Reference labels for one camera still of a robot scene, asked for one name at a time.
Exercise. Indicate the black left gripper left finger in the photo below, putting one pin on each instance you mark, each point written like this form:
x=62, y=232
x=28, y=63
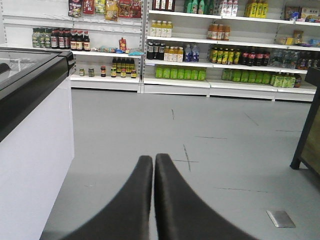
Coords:
x=126, y=216

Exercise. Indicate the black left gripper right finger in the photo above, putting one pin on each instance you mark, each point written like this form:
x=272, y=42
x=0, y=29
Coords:
x=181, y=214

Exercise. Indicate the metal floor plate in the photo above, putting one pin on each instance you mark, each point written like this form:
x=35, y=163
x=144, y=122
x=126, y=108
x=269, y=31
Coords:
x=280, y=219

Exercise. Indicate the white chest freezer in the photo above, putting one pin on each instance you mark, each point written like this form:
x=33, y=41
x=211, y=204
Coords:
x=36, y=137

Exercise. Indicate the black wood fruit display table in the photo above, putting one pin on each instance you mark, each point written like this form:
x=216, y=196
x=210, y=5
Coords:
x=308, y=147

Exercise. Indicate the white supermarket shelf unit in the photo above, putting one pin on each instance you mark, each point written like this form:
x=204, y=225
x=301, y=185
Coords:
x=259, y=49

